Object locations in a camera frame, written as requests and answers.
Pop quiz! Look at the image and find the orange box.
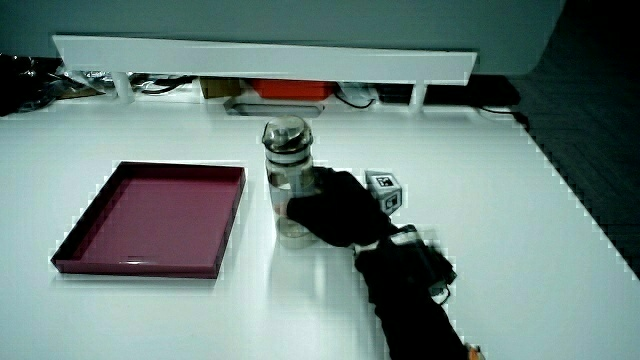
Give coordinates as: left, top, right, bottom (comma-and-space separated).
249, 78, 337, 102

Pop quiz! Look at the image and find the white raised shelf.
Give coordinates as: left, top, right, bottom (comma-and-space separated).
51, 33, 479, 114

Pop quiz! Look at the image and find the person's right hand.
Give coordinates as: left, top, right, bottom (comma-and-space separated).
285, 166, 404, 249

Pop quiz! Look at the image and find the grey flat tray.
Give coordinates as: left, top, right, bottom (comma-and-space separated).
222, 96, 327, 119

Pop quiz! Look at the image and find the brown cardboard box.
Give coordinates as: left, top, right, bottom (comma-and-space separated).
199, 76, 244, 100

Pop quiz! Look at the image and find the black cable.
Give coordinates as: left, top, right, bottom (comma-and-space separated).
333, 89, 377, 110
131, 74, 199, 97
477, 104, 532, 132

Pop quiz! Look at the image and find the maroon rectangular tray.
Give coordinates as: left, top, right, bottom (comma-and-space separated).
50, 160, 247, 280

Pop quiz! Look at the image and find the black plastic bag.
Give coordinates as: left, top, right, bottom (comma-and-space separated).
0, 53, 67, 118

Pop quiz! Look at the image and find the clear bottle with metallic lid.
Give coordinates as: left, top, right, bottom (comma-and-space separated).
261, 115, 321, 250

